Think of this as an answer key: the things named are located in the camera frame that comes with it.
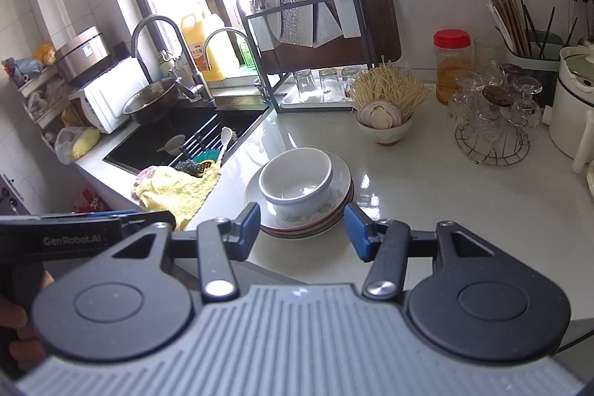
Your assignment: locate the rabbit pattern plate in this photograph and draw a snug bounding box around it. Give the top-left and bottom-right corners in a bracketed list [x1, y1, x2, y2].
[258, 195, 356, 239]

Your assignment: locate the white ceramic bowl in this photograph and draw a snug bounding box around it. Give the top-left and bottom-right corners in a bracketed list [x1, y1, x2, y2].
[259, 148, 333, 205]

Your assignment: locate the translucent plastic bowl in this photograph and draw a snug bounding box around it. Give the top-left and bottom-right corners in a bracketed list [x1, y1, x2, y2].
[264, 185, 330, 217]

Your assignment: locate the black kitchen sink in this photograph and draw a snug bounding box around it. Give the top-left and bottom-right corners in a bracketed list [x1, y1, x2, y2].
[104, 96, 270, 175]

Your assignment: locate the person's left hand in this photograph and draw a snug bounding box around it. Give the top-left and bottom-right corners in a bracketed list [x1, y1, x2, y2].
[1, 267, 48, 379]

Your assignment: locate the yellow dish cloth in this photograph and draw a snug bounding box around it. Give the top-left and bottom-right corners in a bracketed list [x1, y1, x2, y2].
[131, 163, 221, 230]

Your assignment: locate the bowl with noodles and garlic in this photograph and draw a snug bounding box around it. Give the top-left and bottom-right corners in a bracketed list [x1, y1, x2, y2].
[350, 60, 434, 147]

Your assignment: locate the tall chrome faucet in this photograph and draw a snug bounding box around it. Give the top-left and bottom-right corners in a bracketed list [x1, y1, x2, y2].
[130, 14, 215, 105]

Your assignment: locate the stainless steel pot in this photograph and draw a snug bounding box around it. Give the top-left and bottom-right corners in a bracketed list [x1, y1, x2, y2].
[122, 77, 178, 125]

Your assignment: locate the small chrome faucet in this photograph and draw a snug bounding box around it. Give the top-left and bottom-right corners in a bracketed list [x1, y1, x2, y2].
[202, 26, 269, 101]

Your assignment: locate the tray with drinking glasses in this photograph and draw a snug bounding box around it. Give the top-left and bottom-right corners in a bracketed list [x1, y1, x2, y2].
[280, 65, 368, 109]

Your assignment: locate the green bottle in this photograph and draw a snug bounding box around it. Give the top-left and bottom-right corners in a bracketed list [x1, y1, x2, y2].
[236, 36, 256, 69]

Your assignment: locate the silver rice cooker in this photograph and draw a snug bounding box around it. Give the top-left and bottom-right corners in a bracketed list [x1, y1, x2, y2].
[56, 26, 111, 88]

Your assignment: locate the red lid plastic jar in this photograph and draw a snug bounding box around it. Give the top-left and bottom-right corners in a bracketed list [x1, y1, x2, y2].
[433, 29, 472, 105]

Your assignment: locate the orange detergent bottle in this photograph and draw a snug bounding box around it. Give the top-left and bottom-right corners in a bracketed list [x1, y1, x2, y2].
[181, 12, 239, 82]

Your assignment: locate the white electric cooker pot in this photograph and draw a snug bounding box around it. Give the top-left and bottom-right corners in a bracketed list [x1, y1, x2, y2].
[543, 45, 594, 173]

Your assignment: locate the dark wooden cutting board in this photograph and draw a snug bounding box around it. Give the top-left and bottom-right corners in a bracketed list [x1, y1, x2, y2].
[261, 0, 402, 74]

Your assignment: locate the green chopstick holder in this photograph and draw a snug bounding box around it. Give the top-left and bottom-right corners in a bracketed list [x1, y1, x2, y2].
[487, 0, 564, 108]

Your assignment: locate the wire rack with glass cups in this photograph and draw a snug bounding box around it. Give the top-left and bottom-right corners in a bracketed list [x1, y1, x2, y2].
[446, 63, 544, 167]

